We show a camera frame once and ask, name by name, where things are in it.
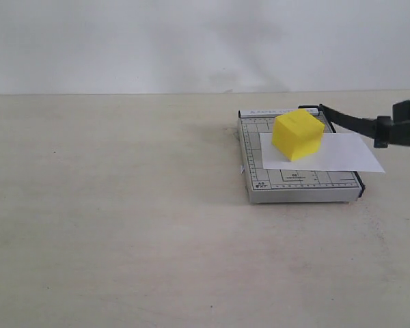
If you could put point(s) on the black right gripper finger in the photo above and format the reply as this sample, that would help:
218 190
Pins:
401 111
399 134

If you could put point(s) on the black cutter blade arm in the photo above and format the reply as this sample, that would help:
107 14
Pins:
379 129

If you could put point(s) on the white paper sheet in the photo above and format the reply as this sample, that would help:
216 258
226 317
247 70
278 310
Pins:
339 152

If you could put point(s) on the yellow cube block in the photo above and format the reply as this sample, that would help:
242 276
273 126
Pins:
297 134

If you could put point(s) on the grey paper cutter base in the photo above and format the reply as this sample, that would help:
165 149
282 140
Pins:
271 186

